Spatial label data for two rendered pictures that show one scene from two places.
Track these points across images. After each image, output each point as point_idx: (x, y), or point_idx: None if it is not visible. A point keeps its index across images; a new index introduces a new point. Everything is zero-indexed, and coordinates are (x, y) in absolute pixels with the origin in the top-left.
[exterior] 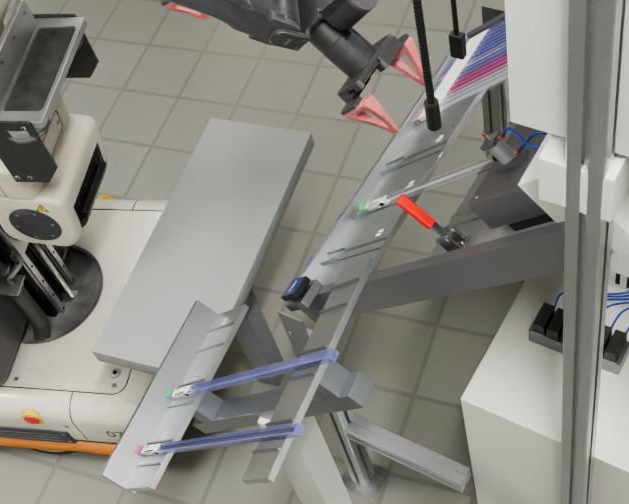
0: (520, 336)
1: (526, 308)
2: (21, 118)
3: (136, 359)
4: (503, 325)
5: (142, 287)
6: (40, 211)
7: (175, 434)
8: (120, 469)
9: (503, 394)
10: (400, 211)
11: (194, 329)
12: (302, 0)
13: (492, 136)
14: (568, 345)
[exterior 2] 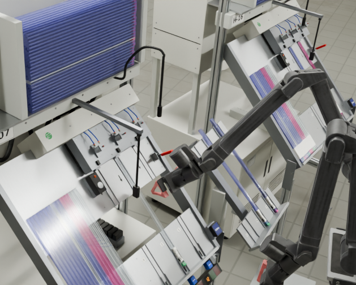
0: (127, 244)
1: (120, 252)
2: (342, 231)
3: (292, 273)
4: (132, 249)
5: None
6: None
7: (261, 198)
8: (282, 205)
9: (140, 228)
10: (168, 228)
11: (260, 239)
12: (200, 163)
13: (140, 122)
14: None
